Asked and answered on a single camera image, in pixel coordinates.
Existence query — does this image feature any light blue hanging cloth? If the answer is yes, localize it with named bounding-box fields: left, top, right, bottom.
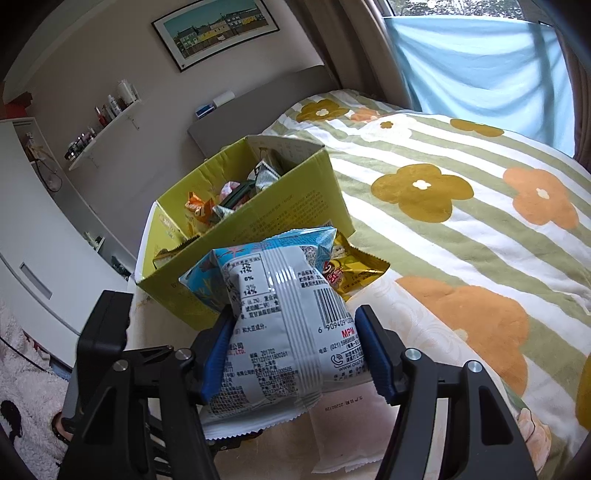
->
left=385, top=16, right=578, bottom=158

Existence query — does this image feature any framed wall picture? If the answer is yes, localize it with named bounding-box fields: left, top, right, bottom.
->
left=151, top=0, right=281, bottom=73

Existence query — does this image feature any yellow-green cardboard box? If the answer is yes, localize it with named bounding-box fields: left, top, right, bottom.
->
left=134, top=134, right=356, bottom=330

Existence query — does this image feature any white fluffy robe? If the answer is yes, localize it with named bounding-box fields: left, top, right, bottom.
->
left=0, top=300, right=70, bottom=462

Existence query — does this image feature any white wall shelf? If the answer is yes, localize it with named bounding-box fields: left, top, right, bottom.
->
left=68, top=99, right=141, bottom=171

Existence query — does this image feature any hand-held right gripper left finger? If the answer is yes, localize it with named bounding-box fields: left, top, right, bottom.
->
left=58, top=309, right=236, bottom=480

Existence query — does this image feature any wall shelf with bottles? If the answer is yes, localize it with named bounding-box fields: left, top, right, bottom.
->
left=65, top=79, right=140, bottom=160

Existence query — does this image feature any grey-green corn chips packet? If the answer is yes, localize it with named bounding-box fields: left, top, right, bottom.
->
left=248, top=158, right=283, bottom=193

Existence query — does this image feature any golden snack packet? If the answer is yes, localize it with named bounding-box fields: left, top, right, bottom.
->
left=323, top=231, right=391, bottom=298

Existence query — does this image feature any floral striped blanket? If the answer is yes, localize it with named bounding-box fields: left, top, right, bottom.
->
left=263, top=88, right=591, bottom=480

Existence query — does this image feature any blue shrimp chips packet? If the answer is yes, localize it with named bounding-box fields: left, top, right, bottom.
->
left=179, top=226, right=370, bottom=439

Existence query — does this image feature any red object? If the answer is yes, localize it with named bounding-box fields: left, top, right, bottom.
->
left=0, top=92, right=34, bottom=121

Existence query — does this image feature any orange bread packet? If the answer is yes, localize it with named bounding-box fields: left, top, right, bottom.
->
left=185, top=191, right=218, bottom=223

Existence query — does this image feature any white wardrobe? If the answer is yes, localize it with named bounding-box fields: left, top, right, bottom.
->
left=0, top=116, right=134, bottom=370

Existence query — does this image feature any person's left forearm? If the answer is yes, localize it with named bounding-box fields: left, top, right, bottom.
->
left=52, top=412, right=77, bottom=446

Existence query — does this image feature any grey headboard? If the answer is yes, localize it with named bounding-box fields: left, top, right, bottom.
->
left=187, top=65, right=342, bottom=160

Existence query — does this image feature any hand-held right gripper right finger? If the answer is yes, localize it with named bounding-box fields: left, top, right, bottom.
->
left=355, top=304, right=539, bottom=480

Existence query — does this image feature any brown chocolate bar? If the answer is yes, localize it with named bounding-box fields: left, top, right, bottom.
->
left=219, top=182, right=258, bottom=212

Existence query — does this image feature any window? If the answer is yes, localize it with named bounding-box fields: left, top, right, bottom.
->
left=388, top=0, right=555, bottom=21

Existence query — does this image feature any white snack packet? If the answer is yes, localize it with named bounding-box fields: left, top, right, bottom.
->
left=308, top=392, right=386, bottom=474

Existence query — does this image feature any beige curtain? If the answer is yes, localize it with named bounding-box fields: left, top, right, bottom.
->
left=556, top=25, right=591, bottom=164
left=323, top=0, right=411, bottom=112

